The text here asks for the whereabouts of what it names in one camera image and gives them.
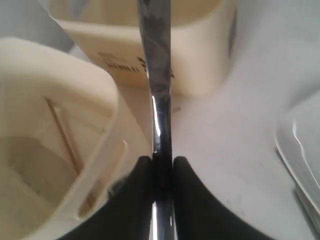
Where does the cream bin with square mark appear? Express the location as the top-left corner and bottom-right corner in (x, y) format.
(48, 0), (238, 96)

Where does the cream bin with triangle mark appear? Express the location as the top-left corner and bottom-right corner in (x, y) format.
(0, 37), (151, 240)

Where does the white rectangular plate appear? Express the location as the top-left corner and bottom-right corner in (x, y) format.
(275, 97), (320, 240)

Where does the steel table knife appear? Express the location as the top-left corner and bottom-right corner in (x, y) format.
(137, 0), (175, 240)

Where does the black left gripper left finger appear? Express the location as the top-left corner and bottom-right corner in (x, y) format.
(60, 156), (153, 240)

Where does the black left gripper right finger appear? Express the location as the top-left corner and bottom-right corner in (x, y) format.
(173, 156), (267, 240)

